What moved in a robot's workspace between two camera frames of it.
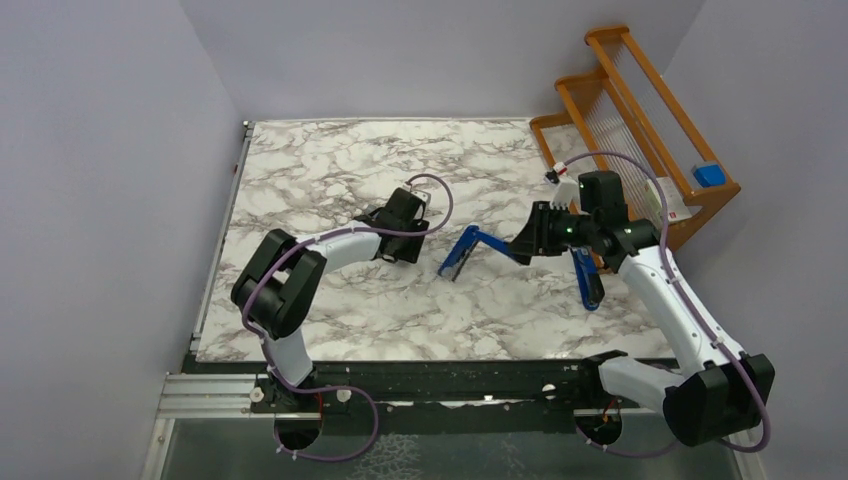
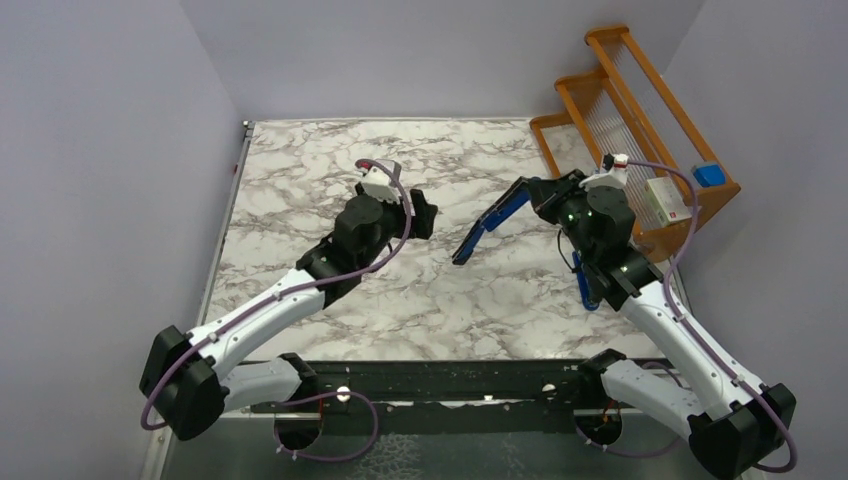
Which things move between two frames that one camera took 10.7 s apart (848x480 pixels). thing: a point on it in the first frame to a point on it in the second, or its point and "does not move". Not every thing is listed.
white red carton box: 676,206 does not move
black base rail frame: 406,396 does not move
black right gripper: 535,238 to 548,193
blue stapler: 590,280 does not move
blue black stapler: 463,248 to 512,199
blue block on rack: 708,175 does not move
